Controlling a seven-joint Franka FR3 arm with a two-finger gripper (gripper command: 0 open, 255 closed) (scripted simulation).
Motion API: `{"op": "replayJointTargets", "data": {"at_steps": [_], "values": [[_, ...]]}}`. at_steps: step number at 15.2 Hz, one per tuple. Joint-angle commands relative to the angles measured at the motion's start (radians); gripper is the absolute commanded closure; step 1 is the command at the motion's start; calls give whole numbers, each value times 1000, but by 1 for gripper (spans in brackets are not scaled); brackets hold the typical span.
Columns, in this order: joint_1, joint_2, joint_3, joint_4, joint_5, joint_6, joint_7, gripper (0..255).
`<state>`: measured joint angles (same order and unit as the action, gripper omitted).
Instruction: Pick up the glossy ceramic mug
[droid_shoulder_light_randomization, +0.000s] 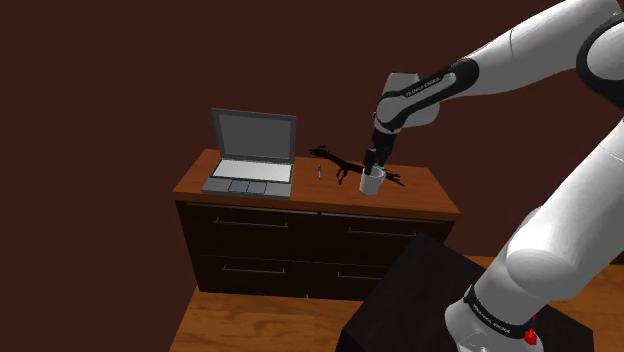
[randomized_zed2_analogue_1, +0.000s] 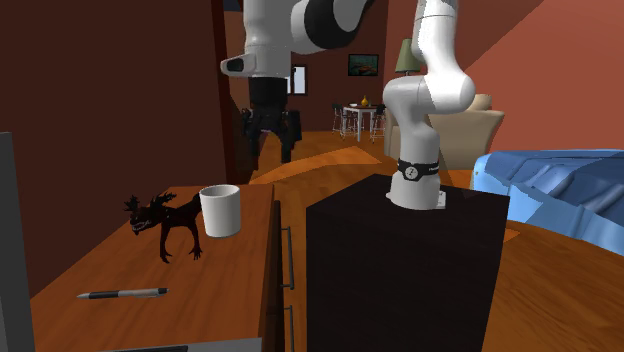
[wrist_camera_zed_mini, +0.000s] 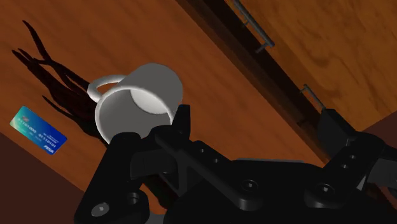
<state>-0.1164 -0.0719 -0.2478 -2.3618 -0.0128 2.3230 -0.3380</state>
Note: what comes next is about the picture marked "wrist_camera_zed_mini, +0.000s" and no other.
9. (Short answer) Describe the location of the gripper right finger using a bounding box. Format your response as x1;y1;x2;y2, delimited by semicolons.
303;108;397;210

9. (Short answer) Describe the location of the brown wooden chest of drawers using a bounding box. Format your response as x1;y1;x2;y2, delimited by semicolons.
0;0;397;216

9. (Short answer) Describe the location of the blue bank card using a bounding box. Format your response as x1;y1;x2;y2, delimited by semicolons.
9;106;68;156

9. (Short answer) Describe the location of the white mug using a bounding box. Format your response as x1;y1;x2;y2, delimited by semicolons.
87;62;184;141

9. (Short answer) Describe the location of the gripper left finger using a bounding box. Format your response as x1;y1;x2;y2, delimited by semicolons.
73;104;265;224

